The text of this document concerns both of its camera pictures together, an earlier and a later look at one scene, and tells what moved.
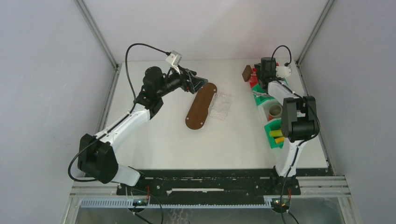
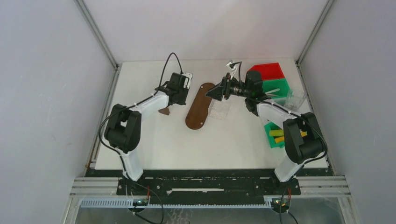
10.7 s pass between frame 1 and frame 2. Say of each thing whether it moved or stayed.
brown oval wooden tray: stayed
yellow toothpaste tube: stayed
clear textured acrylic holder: stayed
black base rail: stayed
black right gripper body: moved
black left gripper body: moved
